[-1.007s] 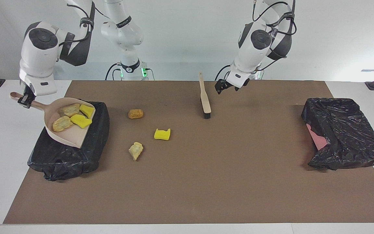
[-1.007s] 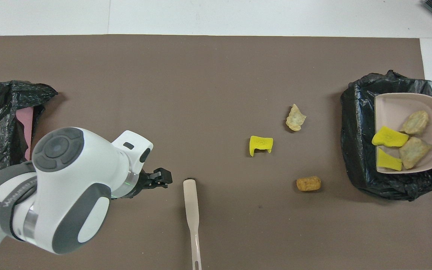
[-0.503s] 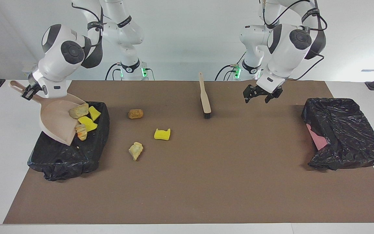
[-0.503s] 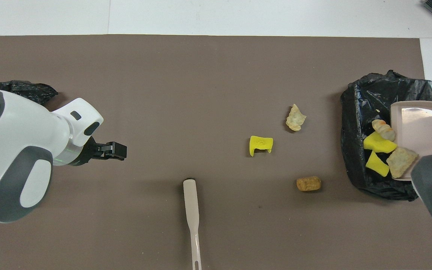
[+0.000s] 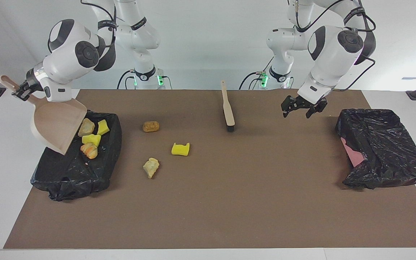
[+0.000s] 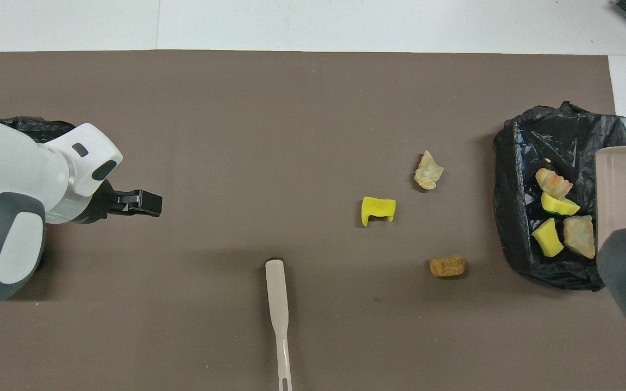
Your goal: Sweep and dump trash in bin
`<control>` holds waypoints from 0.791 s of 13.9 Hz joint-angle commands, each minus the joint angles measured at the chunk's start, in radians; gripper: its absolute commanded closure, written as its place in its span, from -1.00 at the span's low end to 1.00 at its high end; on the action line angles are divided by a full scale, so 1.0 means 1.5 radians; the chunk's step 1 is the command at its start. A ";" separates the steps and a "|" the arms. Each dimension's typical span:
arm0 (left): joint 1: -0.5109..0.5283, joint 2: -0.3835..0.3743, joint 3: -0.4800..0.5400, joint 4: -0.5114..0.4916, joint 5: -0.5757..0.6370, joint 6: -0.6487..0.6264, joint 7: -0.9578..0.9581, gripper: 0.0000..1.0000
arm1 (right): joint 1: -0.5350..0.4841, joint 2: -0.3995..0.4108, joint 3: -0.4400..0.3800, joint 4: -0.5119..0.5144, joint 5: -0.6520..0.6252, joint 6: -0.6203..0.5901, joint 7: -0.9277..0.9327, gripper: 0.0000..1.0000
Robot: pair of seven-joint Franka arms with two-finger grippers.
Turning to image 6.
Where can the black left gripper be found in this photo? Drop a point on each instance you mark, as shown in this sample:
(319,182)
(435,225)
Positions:
(101,203)

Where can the yellow notched sponge piece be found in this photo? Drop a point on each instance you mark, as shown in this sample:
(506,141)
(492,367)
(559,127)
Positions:
(378,206)

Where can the pale pointed foam chunk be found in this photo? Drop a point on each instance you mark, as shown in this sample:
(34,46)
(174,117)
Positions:
(428,171)

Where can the brown foam chunk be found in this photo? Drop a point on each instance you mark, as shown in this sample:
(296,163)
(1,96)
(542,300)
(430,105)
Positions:
(447,266)

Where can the yellow wedge sponge piece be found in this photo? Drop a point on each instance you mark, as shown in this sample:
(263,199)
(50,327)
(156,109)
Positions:
(548,239)

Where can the pale rounded foam chunk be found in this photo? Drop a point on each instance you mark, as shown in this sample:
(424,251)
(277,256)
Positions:
(553,183)

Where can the yellow curved sponge piece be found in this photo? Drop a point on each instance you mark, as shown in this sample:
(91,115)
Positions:
(560,206)

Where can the pale angular foam chunk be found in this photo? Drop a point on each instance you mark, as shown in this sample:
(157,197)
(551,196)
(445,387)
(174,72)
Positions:
(579,236)

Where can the black bag lined pink bin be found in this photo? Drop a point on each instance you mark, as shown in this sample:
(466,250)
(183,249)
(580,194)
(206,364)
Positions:
(47,129)

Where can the brown table mat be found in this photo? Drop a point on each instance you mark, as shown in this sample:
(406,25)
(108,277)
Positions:
(291,108)

